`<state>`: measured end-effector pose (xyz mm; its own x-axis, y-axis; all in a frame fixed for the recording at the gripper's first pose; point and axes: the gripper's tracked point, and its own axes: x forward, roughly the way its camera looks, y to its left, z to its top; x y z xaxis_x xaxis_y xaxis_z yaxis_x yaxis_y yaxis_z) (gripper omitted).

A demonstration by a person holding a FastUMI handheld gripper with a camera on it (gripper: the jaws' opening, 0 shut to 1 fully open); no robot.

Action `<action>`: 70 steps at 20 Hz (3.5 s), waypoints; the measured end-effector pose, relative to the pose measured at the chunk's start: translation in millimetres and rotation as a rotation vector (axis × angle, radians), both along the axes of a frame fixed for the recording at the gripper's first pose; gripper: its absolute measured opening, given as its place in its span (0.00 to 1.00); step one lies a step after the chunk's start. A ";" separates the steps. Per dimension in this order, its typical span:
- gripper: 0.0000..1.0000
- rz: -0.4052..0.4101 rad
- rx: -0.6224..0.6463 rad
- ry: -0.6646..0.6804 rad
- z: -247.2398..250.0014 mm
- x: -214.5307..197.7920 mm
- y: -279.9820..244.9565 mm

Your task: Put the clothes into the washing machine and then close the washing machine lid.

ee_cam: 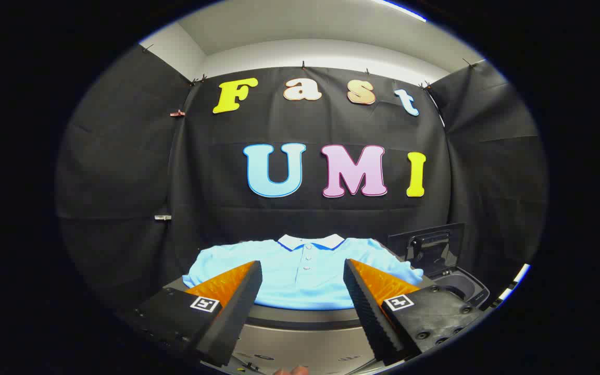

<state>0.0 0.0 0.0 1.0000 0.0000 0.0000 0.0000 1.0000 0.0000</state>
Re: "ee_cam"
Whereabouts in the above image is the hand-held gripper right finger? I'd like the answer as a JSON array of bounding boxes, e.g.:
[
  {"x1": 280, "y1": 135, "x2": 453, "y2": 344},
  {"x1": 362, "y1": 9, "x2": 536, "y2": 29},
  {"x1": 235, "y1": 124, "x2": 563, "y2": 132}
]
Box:
[{"x1": 343, "y1": 258, "x2": 483, "y2": 366}]

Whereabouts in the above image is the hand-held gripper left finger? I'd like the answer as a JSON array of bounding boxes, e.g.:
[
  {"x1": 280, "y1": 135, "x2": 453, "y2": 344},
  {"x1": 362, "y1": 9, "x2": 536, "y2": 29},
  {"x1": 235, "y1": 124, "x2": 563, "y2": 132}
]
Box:
[{"x1": 133, "y1": 260, "x2": 263, "y2": 367}]

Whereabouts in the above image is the light blue polo shirt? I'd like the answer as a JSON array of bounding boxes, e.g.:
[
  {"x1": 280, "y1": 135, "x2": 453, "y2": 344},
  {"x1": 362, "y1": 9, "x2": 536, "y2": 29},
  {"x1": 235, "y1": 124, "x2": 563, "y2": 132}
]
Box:
[{"x1": 182, "y1": 234, "x2": 424, "y2": 311}]

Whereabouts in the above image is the dark glass washing machine lid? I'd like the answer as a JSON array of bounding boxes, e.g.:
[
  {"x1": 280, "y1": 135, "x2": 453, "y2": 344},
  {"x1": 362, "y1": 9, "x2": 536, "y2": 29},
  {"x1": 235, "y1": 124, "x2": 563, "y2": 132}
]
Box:
[{"x1": 387, "y1": 223, "x2": 466, "y2": 277}]

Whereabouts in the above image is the black backdrop cloth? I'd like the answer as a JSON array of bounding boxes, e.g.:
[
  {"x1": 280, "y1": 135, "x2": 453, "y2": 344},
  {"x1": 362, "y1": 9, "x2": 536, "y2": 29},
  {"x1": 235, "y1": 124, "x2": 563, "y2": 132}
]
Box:
[{"x1": 55, "y1": 44, "x2": 548, "y2": 313}]

